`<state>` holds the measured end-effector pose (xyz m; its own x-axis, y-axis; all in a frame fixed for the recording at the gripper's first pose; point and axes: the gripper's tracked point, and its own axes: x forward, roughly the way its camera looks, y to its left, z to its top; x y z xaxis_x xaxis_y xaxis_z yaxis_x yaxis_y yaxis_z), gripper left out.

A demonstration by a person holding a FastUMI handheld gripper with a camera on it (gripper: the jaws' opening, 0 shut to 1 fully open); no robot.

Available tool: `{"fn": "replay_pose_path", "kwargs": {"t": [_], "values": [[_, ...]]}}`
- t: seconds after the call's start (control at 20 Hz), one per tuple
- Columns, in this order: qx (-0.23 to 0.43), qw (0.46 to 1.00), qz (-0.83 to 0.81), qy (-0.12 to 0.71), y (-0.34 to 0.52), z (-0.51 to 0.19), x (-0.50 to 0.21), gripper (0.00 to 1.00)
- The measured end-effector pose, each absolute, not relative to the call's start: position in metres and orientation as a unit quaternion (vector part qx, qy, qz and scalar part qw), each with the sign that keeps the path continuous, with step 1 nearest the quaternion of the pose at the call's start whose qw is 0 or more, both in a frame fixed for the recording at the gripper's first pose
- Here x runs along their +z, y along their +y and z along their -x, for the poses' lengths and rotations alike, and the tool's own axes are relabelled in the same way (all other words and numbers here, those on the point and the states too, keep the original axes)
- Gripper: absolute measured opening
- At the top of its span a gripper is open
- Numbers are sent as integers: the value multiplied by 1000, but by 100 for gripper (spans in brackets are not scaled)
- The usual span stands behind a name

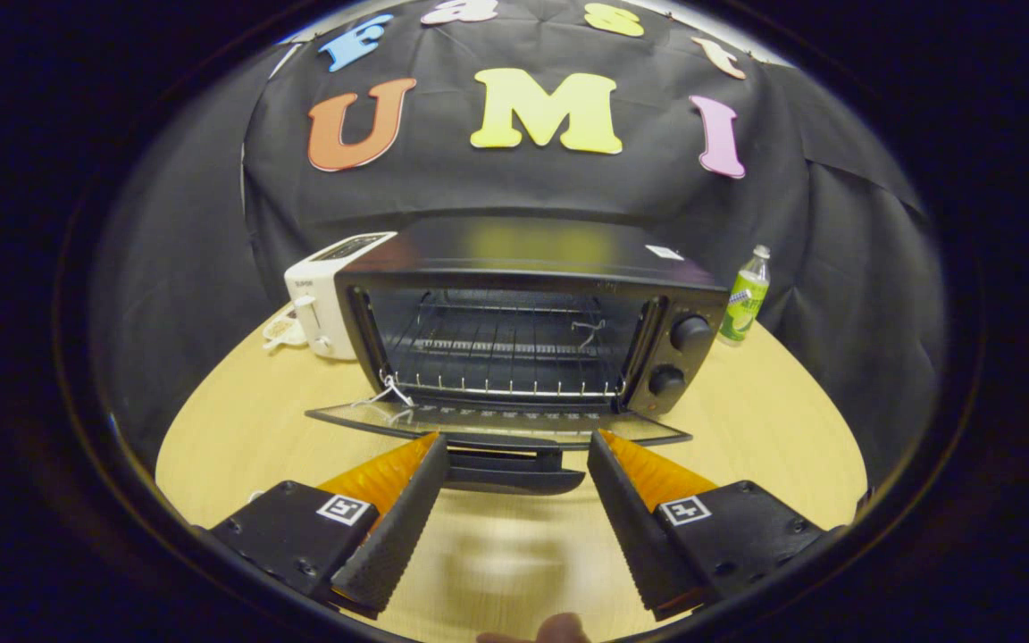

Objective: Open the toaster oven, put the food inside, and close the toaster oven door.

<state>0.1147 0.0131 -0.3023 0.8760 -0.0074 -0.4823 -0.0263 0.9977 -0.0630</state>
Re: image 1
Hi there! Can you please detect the white string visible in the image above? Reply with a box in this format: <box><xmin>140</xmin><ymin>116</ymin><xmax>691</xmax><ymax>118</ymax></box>
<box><xmin>349</xmin><ymin>373</ymin><xmax>417</xmax><ymax>425</ymax></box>

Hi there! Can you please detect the white pop-up toaster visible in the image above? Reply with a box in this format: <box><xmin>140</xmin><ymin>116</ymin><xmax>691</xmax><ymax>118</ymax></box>
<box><xmin>284</xmin><ymin>231</ymin><xmax>397</xmax><ymax>362</ymax></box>

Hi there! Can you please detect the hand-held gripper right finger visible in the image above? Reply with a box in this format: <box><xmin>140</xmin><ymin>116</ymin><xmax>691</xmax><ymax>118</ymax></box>
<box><xmin>586</xmin><ymin>429</ymin><xmax>848</xmax><ymax>623</ymax></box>

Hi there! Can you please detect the metal wire oven rack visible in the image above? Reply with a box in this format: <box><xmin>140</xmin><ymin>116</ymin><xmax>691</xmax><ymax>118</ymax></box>
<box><xmin>381</xmin><ymin>290</ymin><xmax>632</xmax><ymax>398</ymax></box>

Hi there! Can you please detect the green label plastic bottle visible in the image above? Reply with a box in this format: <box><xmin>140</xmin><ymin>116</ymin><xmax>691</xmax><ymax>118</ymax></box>
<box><xmin>717</xmin><ymin>246</ymin><xmax>772</xmax><ymax>347</ymax></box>

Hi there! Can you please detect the black toaster oven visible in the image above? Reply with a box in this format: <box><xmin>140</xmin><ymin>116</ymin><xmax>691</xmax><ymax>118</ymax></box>
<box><xmin>305</xmin><ymin>216</ymin><xmax>732</xmax><ymax>497</ymax></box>

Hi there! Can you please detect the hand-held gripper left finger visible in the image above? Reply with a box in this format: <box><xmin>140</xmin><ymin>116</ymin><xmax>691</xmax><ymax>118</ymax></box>
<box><xmin>208</xmin><ymin>432</ymin><xmax>451</xmax><ymax>619</ymax></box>

